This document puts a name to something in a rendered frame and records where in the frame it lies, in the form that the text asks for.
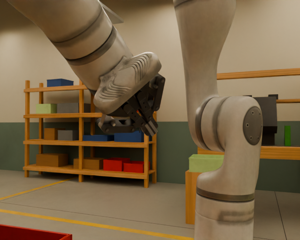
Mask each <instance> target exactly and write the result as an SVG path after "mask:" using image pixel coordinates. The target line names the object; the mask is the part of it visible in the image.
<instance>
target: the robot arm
mask: <svg viewBox="0 0 300 240"><path fill-rule="evenodd" d="M6 1H7V2H8V3H10V4H11V5H12V6H13V7H14V8H16V9H17V10H18V11H19V12H20V13H22V14H23V15H24V16H26V17H27V18H28V19H30V20H31V21H32V22H34V23H35V24H36V25H37V26H38V27H39V28H40V29H41V30H42V31H43V32H44V34H45V35H46V36H47V38H48V39H49V40H50V41H51V43H52V44H53V45H54V46H55V47H56V49H57V50H58V51H59V52H60V53H61V55H62V56H63V57H64V58H65V60H66V61H67V63H68V64H69V66H70V67H71V69H72V70H73V72H74V73H75V74H76V75H77V77H78V78H79V79H80V80H81V81H82V82H83V84H84V85H85V86H86V87H87V88H88V90H89V91H90V92H91V93H92V94H93V96H94V99H93V103H94V104H95V106H96V107H97V108H98V109H99V110H100V111H101V112H102V113H103V114H102V117H101V118H99V119H97V121H96V124H97V125H98V126H99V127H100V128H101V130H102V131H103V132H104V133H133V132H134V131H135V130H136V128H138V127H139V128H140V129H141V131H142V132H143V133H144V134H145V135H146V136H149V135H151V136H153V135H154V134H156V133H157V132H158V131H157V129H156V128H158V124H157V123H156V121H155V119H154V118H153V113H154V112H155V111H158V110H159V108H160V103H161V98H162V94H163V89H164V85H165V78H164V77H163V76H161V75H160V74H158V72H159V71H160V69H161V67H162V65H161V62H160V60H159V58H158V56H157V55H156V54H155V53H153V52H145V53H142V54H139V55H137V56H133V55H132V53H131V51H130V49H129V48H128V46H127V44H126V42H125V41H124V39H123V37H122V36H121V35H120V34H119V32H118V31H117V30H116V29H115V27H114V26H113V24H112V23H111V21H110V19H109V17H108V16H107V14H106V12H105V11H104V9H103V7H102V6H101V4H100V2H99V1H98V0H6ZM173 4H174V9H175V14H176V19H177V24H178V29H179V35H180V44H181V51H182V58H183V66H184V75H185V88H186V103H187V116H188V125H189V130H190V134H191V137H192V139H193V141H194V142H195V144H196V145H197V146H198V147H200V148H201V149H204V150H211V151H218V152H224V159H223V164H222V166H221V167H219V168H218V169H216V170H213V171H208V172H204V173H202V174H200V175H199V176H198V177H197V183H196V203H195V225H194V240H253V222H254V198H255V188H256V184H257V180H258V175H259V164H260V150H261V141H262V131H263V117H262V111H261V108H260V105H259V104H258V102H257V101H256V100H255V99H254V98H252V97H249V96H226V97H219V94H218V87H217V65H218V60H219V57H220V53H221V50H222V48H223V45H224V43H225V40H226V38H227V35H228V33H229V31H230V28H231V25H232V22H233V19H234V15H235V11H236V0H173ZM137 110H138V112H139V113H140V114H141V116H140V115H139V114H138V113H137V112H136V111H137ZM112 116H113V117H129V116H130V117H131V118H130V119H114V118H113V117H112Z"/></svg>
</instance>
